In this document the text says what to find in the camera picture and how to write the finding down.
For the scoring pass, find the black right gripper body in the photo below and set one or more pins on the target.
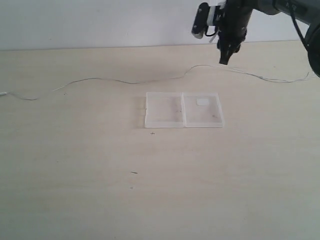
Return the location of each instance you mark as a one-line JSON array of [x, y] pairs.
[[233, 23]]

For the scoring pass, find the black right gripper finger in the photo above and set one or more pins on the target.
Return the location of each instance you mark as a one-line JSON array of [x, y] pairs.
[[224, 57], [231, 51]]

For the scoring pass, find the white wired earphones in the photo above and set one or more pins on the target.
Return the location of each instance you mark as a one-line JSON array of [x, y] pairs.
[[308, 76]]

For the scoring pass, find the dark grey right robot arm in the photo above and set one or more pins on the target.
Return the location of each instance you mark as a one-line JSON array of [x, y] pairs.
[[305, 16]]

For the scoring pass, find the clear plastic hinged case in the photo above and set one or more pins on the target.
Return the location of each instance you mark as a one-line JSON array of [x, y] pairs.
[[179, 110]]

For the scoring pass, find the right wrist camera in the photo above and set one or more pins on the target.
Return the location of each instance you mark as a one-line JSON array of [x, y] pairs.
[[206, 20]]

